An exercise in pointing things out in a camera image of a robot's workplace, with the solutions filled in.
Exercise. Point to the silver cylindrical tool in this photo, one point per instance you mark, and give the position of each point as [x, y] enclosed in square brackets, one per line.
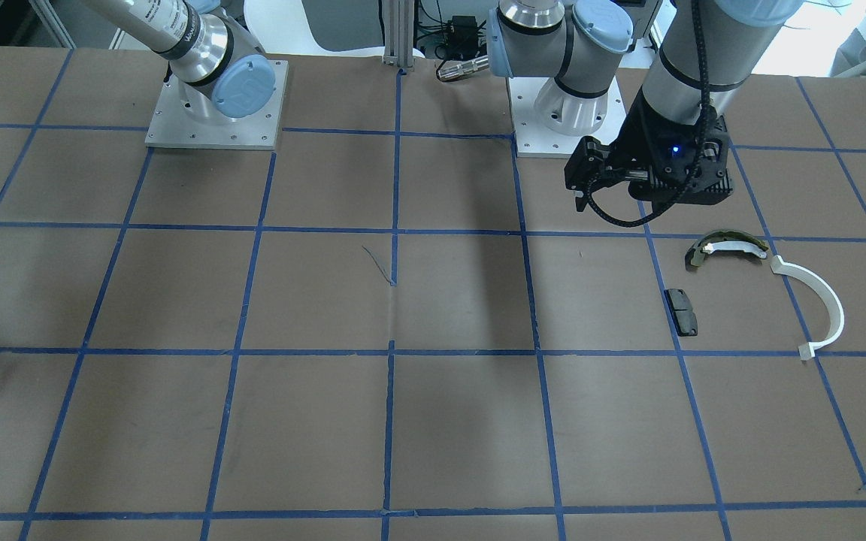
[462, 70]

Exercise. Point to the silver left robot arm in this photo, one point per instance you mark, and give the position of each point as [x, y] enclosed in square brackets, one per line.
[707, 54]

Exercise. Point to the black brake pad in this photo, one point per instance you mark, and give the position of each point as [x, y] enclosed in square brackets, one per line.
[682, 312]

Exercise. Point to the aluminium frame post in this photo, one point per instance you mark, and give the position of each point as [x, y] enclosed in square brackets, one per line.
[397, 18]

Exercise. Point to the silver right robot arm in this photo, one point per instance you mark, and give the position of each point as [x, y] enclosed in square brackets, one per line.
[204, 48]

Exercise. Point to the black electronics box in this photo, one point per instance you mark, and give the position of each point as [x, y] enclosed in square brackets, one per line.
[462, 30]

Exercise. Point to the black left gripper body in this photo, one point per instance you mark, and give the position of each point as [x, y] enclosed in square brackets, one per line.
[640, 145]

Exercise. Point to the olive curved brake shoe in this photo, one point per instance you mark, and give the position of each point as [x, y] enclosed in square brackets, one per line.
[725, 240]

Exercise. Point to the white curved plastic bracket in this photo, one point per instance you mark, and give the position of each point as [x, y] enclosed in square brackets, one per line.
[828, 297]

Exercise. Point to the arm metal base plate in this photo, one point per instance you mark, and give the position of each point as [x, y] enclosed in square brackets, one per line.
[549, 124]
[184, 119]

